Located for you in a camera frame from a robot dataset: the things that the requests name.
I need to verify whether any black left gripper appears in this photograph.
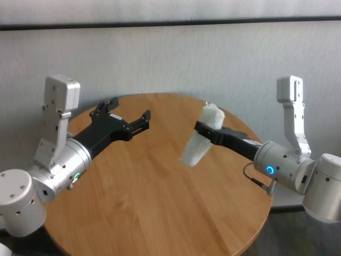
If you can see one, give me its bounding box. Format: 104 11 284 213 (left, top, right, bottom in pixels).
72 97 152 161

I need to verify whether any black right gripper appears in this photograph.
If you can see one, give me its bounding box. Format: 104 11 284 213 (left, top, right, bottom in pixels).
194 120 264 163

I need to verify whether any white sandbag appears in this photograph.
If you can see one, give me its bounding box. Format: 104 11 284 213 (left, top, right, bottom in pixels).
178 101 226 167

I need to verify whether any black skirting board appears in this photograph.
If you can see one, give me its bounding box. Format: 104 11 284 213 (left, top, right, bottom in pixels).
270 204 306 213

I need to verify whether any right arm cable with connector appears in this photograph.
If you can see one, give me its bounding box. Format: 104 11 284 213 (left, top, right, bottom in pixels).
242 162 277 197

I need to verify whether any black wall trim strip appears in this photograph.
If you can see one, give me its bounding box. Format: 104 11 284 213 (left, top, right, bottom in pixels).
0 15 341 32

